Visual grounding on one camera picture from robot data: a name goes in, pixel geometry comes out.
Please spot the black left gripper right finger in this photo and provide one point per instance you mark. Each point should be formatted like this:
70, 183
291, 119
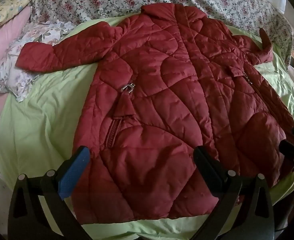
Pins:
255, 218

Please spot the red quilted puffer coat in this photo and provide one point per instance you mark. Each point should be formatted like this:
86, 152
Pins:
168, 80

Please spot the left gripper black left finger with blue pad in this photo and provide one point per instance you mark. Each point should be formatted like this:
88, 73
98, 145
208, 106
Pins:
27, 219

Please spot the pink pillow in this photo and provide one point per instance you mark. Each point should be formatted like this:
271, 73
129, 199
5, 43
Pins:
12, 29

